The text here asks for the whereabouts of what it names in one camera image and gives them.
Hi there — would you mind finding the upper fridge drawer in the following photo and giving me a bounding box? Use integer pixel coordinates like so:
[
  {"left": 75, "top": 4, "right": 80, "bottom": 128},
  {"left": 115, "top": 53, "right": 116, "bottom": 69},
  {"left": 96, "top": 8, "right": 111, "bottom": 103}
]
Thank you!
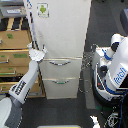
[{"left": 40, "top": 59, "right": 81, "bottom": 79}]

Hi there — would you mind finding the wooden drawer cabinet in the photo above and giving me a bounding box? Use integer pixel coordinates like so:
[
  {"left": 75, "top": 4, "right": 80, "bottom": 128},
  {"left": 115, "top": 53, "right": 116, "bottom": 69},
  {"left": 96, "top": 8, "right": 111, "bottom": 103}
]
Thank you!
[{"left": 0, "top": 17, "right": 46, "bottom": 100}]

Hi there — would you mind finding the coiled grey cable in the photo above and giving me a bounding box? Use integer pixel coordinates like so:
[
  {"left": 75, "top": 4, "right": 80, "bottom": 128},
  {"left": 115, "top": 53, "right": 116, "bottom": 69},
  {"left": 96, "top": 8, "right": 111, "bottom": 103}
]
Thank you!
[{"left": 78, "top": 43, "right": 99, "bottom": 94}]

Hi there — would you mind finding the white refrigerator body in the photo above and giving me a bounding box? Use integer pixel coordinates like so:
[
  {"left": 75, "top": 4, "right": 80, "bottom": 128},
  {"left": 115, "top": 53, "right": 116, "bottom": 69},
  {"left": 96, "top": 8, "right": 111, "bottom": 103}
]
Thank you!
[{"left": 23, "top": 0, "right": 91, "bottom": 99}]

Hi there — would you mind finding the green android sticker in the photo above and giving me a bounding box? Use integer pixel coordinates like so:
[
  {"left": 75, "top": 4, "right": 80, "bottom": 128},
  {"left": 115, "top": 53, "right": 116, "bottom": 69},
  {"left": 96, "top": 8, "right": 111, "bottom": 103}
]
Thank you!
[{"left": 37, "top": 3, "right": 49, "bottom": 18}]

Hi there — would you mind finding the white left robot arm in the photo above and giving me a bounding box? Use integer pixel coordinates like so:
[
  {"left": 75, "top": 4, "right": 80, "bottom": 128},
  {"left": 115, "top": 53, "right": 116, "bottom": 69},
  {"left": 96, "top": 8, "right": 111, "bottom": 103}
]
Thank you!
[{"left": 0, "top": 44, "right": 47, "bottom": 128}]

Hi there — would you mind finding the grey box on cabinet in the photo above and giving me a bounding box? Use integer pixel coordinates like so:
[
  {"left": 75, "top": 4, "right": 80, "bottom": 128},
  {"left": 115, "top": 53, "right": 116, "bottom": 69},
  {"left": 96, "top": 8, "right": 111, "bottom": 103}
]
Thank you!
[{"left": 0, "top": 6, "right": 26, "bottom": 18}]

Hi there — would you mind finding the white right gripper tip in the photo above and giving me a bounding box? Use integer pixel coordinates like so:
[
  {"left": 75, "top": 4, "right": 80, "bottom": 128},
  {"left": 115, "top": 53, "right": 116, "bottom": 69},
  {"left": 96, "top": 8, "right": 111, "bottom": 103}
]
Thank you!
[{"left": 90, "top": 116, "right": 101, "bottom": 128}]

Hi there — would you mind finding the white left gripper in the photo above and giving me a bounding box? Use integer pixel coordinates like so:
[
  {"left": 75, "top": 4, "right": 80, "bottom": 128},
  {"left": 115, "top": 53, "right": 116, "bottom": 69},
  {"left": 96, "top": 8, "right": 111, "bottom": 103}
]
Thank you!
[{"left": 27, "top": 42, "right": 48, "bottom": 62}]

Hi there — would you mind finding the white blue Fetch robot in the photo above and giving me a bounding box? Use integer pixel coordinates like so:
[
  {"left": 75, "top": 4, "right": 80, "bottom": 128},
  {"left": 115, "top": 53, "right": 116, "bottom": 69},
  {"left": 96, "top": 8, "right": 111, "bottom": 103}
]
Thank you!
[{"left": 92, "top": 33, "right": 128, "bottom": 106}]

